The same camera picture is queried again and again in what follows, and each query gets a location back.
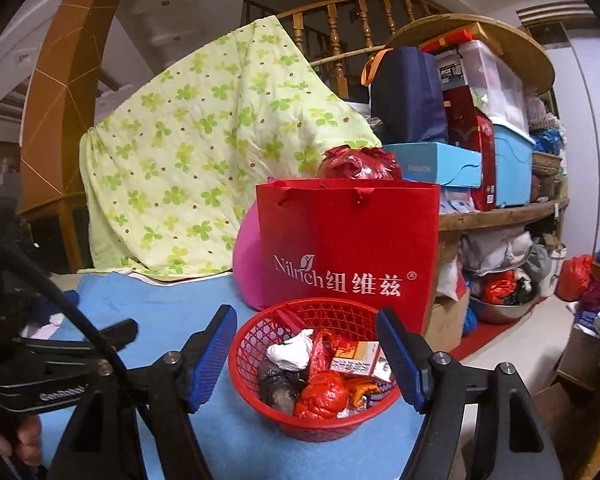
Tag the red gift bag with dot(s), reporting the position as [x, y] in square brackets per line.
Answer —
[345, 230]

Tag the black white box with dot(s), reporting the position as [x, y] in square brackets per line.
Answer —
[450, 72]

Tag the green clover quilt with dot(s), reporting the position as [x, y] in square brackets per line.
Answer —
[180, 135]

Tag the blue towel blanket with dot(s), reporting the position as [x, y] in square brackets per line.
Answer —
[155, 300]

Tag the orange red plastic bag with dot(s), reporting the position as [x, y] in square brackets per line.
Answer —
[575, 277]

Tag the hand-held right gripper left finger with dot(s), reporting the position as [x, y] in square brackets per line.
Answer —
[215, 355]

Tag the white tissue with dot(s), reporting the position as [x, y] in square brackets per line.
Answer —
[290, 352]

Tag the round wooden board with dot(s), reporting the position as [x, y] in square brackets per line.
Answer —
[520, 45]

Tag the dark wooden cabinet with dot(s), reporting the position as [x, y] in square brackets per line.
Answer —
[70, 240]

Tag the red floor mat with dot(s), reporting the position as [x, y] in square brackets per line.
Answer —
[485, 340]

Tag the knotted red plastic bag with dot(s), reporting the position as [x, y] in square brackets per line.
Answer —
[357, 162]

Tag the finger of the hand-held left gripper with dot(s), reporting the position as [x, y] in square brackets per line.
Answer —
[100, 340]

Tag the light blue cardboard box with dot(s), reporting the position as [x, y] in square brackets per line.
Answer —
[440, 160]

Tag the red carton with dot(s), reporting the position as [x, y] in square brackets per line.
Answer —
[472, 130]

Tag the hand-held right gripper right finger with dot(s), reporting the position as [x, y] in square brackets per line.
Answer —
[400, 355]

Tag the wooden stair railing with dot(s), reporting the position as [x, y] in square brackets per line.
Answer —
[335, 35]

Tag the person's left hand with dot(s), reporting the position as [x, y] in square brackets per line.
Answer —
[25, 435]

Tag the dark patterned plastic bag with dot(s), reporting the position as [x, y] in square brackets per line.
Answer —
[280, 390]

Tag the round wooden table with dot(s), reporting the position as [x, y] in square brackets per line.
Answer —
[505, 215]

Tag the metal basin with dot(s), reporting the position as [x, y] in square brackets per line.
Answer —
[500, 312]

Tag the brown cardboard box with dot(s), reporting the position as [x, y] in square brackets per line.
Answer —
[447, 320]

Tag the clear plastic storage box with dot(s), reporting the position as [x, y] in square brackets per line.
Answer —
[490, 75]

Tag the wicker basket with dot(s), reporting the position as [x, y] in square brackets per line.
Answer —
[545, 162]

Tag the pink pillow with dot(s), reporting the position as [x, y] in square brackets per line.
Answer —
[247, 270]

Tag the red white medicine box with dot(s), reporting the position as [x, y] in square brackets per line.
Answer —
[355, 355]

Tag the red mesh basket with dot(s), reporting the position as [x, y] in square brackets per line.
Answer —
[260, 340]

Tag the open cardboard box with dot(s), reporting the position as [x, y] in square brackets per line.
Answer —
[580, 355]

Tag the shiny red wrapper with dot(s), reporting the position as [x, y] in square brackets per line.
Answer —
[325, 350]

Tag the orange wrapper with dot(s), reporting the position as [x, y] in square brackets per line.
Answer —
[362, 390]

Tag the light blue plastic bin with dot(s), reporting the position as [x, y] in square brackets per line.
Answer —
[512, 170]

